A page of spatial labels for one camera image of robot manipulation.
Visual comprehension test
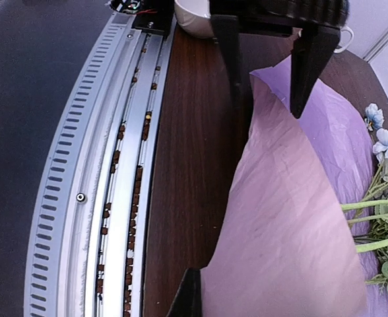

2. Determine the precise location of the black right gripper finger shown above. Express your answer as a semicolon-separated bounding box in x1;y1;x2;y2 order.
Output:
167;268;203;317

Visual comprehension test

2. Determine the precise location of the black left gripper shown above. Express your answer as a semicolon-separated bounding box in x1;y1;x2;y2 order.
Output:
209;0;350;119

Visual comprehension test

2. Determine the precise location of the purple tissue paper sheet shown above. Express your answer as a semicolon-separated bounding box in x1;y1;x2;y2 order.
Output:
201;58;388;316

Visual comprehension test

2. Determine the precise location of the pink flower bunch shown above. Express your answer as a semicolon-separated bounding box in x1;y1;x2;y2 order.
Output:
341;159;388;294

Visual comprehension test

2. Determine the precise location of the blue flower bunch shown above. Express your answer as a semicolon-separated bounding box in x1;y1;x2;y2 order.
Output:
364;103;388;162

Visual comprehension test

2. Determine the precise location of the patterned mug yellow inside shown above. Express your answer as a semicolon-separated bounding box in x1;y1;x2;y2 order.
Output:
292;25;354;57

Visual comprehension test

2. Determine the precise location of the plain white round bowl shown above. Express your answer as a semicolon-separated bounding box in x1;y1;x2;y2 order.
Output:
174;0;214;39

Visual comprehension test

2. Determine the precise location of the aluminium front rail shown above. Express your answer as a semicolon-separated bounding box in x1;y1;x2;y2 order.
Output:
23;13;174;316

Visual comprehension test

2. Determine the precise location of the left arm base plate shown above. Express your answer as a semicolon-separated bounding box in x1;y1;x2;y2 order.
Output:
132;0;174;36

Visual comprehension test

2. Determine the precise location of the aluminium right corner post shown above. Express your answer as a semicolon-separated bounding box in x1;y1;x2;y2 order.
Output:
362;28;388;63

